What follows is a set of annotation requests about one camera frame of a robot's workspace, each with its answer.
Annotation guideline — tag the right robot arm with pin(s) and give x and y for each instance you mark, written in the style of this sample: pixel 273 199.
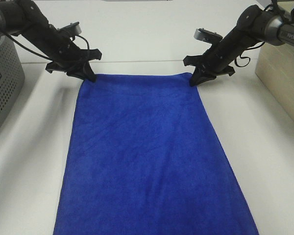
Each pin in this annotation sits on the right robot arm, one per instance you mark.
pixel 254 27

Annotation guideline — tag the blue towel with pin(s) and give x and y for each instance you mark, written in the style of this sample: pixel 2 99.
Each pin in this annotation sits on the blue towel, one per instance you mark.
pixel 144 159

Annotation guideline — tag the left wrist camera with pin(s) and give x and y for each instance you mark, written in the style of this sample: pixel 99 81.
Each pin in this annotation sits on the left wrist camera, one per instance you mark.
pixel 71 30

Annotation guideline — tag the grey perforated plastic basket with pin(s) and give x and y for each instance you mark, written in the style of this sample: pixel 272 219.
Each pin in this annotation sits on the grey perforated plastic basket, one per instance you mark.
pixel 11 77

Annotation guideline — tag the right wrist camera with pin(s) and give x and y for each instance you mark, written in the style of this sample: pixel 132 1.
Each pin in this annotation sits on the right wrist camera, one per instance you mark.
pixel 204 35

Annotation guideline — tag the beige storage box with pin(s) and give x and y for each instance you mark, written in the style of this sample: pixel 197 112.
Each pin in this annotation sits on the beige storage box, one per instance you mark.
pixel 275 68

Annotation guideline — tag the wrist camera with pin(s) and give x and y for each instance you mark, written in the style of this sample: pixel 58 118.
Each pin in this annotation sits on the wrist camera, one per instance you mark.
pixel 71 30
pixel 204 35

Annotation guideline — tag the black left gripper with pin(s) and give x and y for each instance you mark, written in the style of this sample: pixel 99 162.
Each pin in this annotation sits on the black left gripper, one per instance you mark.
pixel 64 54

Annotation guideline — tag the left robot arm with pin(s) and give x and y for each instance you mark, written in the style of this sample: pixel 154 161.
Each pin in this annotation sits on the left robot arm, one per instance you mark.
pixel 23 17

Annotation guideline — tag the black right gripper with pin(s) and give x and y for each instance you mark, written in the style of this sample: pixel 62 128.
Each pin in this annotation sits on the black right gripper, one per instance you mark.
pixel 215 60

